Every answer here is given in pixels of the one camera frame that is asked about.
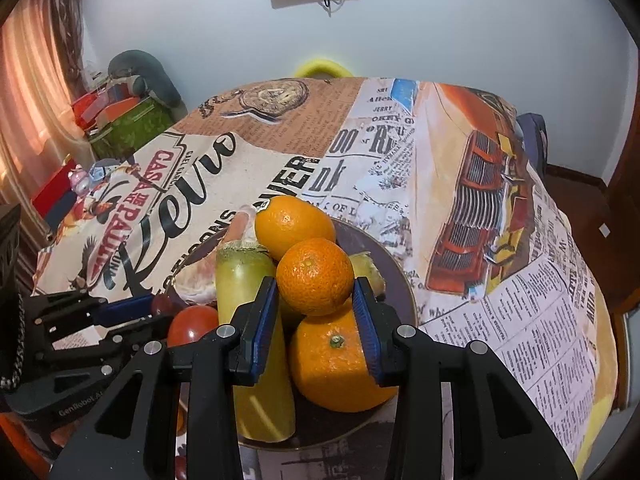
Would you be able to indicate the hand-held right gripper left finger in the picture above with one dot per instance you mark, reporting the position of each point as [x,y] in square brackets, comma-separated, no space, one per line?
[262,332]

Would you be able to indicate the yellow-green corn cob front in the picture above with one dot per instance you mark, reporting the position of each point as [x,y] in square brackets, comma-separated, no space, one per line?
[242,285]

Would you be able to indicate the wooden door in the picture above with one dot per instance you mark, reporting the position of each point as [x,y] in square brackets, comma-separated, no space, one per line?
[625,220]

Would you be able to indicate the large orange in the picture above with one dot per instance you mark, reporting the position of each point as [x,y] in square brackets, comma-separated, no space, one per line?
[330,365]
[292,225]

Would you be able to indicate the purple plate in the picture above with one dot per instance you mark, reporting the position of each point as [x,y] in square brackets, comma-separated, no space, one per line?
[395,280]

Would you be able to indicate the pile of red boxes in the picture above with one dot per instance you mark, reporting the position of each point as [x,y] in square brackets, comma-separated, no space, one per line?
[107,105]

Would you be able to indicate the white floor socket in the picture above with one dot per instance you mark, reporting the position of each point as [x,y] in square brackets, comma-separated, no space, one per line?
[604,230]

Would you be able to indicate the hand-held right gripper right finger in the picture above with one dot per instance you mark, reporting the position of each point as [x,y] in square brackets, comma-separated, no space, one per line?
[367,332]

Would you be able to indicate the peeled citrus piece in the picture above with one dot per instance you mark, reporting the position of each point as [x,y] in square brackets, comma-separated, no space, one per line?
[195,280]

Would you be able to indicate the dark red dates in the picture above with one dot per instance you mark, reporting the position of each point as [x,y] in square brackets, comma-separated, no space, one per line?
[161,302]

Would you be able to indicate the grey plush toy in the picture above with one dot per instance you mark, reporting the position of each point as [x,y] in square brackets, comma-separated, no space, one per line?
[150,72]

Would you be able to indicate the printed newspaper tablecloth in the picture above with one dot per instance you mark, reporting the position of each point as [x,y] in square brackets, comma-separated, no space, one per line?
[450,170]

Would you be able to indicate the small mandarin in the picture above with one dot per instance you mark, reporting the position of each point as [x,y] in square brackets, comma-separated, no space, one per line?
[315,277]

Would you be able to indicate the orange brown curtain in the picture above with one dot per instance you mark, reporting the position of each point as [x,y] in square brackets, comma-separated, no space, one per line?
[35,85]

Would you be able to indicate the red tomato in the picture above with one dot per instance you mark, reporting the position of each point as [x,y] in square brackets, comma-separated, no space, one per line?
[192,327]

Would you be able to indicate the short yellow banana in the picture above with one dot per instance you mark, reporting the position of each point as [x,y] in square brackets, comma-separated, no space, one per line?
[367,272]

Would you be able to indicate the green shopping bag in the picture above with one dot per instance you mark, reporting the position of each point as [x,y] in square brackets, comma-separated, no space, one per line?
[135,127]

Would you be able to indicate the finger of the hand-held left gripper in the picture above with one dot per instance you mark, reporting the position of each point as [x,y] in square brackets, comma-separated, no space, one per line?
[125,306]
[115,345]

